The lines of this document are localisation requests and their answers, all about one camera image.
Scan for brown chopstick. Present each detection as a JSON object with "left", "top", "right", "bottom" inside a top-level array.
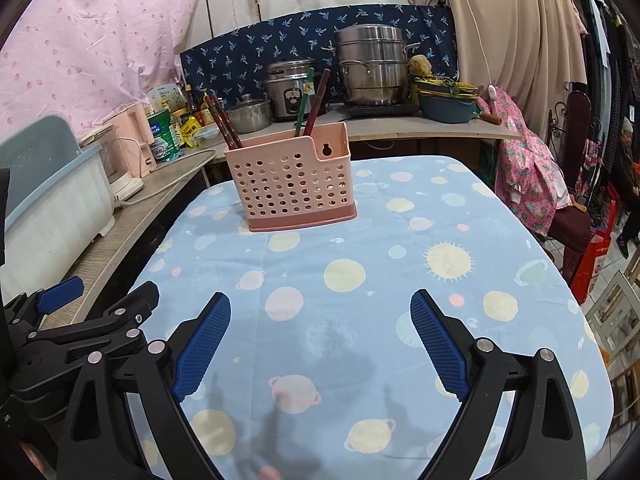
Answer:
[{"left": 203, "top": 92, "right": 239, "bottom": 150}]

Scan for pink perforated utensil holder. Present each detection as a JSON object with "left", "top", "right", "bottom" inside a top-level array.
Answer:
[{"left": 224, "top": 122, "right": 357, "bottom": 232}]

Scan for red chopstick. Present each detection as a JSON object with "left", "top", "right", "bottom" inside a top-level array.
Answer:
[{"left": 304, "top": 68, "right": 331, "bottom": 136}]

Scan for green chopstick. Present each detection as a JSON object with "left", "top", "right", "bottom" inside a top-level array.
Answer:
[{"left": 295, "top": 67, "right": 314, "bottom": 136}]

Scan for white dish rack bin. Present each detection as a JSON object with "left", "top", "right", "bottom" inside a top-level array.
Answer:
[{"left": 1, "top": 146, "right": 115, "bottom": 300}]

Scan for white blender base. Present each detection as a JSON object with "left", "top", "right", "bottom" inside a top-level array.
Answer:
[{"left": 79, "top": 125, "right": 143, "bottom": 203}]

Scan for blue dish rack lid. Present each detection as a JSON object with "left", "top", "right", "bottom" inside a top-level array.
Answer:
[{"left": 0, "top": 115, "right": 81, "bottom": 214}]

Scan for pink electric kettle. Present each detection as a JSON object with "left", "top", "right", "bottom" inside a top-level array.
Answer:
[{"left": 104, "top": 102, "right": 156, "bottom": 179}]

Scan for blue planet print tablecloth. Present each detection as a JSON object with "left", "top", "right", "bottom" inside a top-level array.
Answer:
[{"left": 140, "top": 156, "right": 613, "bottom": 479}]

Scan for green dish soap bottle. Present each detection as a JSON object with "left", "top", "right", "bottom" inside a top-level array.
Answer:
[{"left": 148, "top": 108, "right": 179, "bottom": 162}]

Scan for pink floral apron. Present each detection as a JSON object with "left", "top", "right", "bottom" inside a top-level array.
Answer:
[{"left": 477, "top": 86, "right": 572, "bottom": 236}]

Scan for yellow seasoning packet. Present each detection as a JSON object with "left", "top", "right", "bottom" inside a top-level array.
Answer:
[{"left": 180, "top": 116, "right": 201, "bottom": 148}]

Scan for glass food container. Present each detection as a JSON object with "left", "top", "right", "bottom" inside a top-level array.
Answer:
[{"left": 195, "top": 124, "right": 219, "bottom": 142}]

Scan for small steel lidded pot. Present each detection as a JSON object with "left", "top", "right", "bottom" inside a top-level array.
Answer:
[{"left": 227, "top": 94, "right": 271, "bottom": 134}]

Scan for pink dotted curtain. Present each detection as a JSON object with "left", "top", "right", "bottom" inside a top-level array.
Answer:
[{"left": 1, "top": 0, "right": 198, "bottom": 139}]

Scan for blue and yellow bowls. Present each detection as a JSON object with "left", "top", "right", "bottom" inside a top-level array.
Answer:
[{"left": 413, "top": 76, "right": 477, "bottom": 125}]

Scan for navy floral backsplash cloth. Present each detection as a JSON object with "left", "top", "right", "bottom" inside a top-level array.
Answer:
[{"left": 180, "top": 3, "right": 458, "bottom": 107}]

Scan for silver rice cooker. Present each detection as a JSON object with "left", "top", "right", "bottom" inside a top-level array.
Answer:
[{"left": 264, "top": 58, "right": 317, "bottom": 122}]

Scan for black induction cooker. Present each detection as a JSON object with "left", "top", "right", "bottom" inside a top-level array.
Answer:
[{"left": 345, "top": 103, "right": 419, "bottom": 119}]

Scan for stainless steel steamer pot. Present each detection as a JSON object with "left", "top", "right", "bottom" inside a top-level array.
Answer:
[{"left": 336, "top": 24, "right": 408, "bottom": 106}]

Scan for beige hanging curtain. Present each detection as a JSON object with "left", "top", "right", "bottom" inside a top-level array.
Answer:
[{"left": 408, "top": 0, "right": 586, "bottom": 136}]

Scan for white power cable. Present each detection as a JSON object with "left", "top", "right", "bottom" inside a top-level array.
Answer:
[{"left": 113, "top": 152, "right": 217, "bottom": 207}]

